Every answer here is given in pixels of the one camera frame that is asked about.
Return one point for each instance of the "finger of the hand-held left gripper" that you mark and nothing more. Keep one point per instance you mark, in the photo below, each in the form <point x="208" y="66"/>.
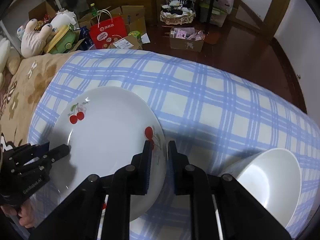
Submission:
<point x="60" y="153"/>

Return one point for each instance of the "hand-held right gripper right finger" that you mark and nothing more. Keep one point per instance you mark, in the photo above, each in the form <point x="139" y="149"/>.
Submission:
<point x="172" y="170"/>

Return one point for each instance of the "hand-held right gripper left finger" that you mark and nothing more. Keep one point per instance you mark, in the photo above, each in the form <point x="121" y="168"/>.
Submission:
<point x="150" y="160"/>

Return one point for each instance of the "large cherry print plate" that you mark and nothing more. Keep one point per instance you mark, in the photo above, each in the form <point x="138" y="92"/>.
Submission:
<point x="107" y="135"/>

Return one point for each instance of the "large white printed bowl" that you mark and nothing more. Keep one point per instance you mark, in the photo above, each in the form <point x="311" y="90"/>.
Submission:
<point x="270" y="192"/>

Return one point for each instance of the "person's left hand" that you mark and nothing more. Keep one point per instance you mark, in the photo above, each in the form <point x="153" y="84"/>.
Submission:
<point x="25" y="212"/>

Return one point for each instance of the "blue plaid cloth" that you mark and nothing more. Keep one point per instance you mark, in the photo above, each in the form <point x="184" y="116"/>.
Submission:
<point x="200" y="105"/>

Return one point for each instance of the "tan printed blanket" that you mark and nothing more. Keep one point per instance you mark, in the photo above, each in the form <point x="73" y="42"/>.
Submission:
<point x="37" y="80"/>

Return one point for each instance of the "green toy case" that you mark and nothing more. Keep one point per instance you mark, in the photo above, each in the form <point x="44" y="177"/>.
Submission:
<point x="63" y="42"/>

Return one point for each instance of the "plush toys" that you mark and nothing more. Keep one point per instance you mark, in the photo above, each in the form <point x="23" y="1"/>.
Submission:
<point x="32" y="41"/>

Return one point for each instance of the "blue bag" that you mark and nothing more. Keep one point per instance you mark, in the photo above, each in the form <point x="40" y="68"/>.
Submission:
<point x="83" y="40"/>

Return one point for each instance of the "labelled cardboard box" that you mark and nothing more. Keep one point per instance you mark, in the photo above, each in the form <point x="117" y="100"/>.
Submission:
<point x="125" y="43"/>

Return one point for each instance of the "cardboard box of pink packets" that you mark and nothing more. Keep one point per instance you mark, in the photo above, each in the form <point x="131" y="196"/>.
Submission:
<point x="186" y="43"/>

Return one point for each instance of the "small green box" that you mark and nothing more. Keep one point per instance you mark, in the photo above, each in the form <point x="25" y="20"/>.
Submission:
<point x="134" y="34"/>

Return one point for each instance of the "red paper bag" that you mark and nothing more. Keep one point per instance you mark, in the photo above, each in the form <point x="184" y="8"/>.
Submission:
<point x="107" y="33"/>

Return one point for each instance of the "white plush toy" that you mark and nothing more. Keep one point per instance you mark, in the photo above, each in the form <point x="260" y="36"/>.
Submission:
<point x="65" y="18"/>

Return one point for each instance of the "wicker basket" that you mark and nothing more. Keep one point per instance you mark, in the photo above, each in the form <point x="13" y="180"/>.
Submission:
<point x="177" y="18"/>

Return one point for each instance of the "green glass bottle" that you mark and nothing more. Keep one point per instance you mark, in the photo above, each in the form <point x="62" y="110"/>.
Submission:
<point x="94" y="10"/>

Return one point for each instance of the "zebra plush toy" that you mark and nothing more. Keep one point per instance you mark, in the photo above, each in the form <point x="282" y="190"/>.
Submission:
<point x="180" y="2"/>

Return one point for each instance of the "white shopping bag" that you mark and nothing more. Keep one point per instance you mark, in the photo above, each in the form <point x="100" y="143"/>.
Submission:
<point x="223" y="7"/>

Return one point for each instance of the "small dark table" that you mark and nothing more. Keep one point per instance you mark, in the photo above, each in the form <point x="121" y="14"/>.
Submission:
<point x="212" y="2"/>

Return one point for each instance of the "wooden door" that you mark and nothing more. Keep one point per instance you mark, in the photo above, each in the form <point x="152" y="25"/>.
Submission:
<point x="265" y="2"/>

